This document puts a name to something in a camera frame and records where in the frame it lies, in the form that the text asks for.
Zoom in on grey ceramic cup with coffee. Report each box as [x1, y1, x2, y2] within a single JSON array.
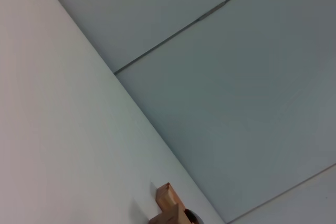
[[183, 208, 203, 224]]

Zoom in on light wooden block orange stain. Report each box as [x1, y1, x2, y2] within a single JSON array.
[[155, 182, 184, 213]]

